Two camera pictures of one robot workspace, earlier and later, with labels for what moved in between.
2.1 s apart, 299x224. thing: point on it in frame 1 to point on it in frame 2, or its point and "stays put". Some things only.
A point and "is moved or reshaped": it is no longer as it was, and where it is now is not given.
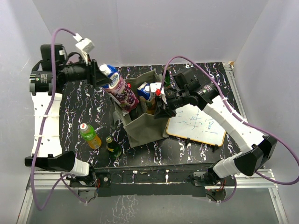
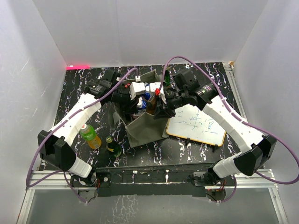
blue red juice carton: (118, 89) is moved or reshaped
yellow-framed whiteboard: (192, 122) stays put
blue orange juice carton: (144, 90) is moved or reshaped
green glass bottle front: (113, 148) stays put
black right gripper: (163, 112) stays put
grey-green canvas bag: (142, 126) stays put
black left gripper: (96, 78) to (130, 106)
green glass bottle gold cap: (167, 80) stays put
